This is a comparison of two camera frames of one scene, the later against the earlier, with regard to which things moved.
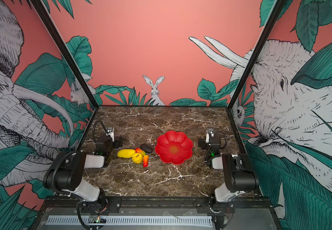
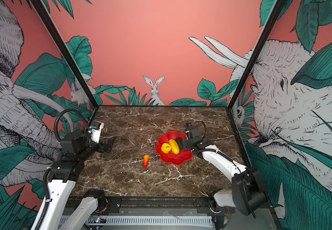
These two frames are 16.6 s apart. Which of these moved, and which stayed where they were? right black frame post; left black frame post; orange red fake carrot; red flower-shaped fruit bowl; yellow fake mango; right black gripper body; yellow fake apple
Moved: yellow fake apple; yellow fake mango; right black gripper body
Stayed: right black frame post; left black frame post; red flower-shaped fruit bowl; orange red fake carrot
